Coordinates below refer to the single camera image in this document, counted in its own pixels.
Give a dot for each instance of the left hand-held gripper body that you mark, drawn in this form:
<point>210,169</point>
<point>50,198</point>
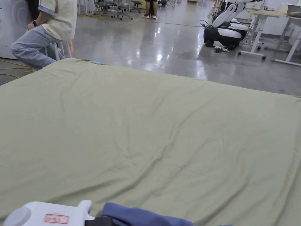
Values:
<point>56,213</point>

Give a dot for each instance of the dark blue shirt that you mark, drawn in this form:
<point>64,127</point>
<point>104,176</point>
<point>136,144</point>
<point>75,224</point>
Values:
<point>145,217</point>

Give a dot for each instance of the bed with pale green sheet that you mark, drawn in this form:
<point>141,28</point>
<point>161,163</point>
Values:
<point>150,131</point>

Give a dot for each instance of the row of office chairs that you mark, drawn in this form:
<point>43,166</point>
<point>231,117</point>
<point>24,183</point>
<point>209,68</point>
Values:
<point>115,8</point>

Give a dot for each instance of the group of people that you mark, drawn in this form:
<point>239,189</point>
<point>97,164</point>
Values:
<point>151,8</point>

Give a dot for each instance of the white and black robot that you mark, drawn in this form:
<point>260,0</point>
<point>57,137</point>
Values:
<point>225,28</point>

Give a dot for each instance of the white desk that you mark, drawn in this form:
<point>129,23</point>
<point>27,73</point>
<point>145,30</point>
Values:
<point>270,30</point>

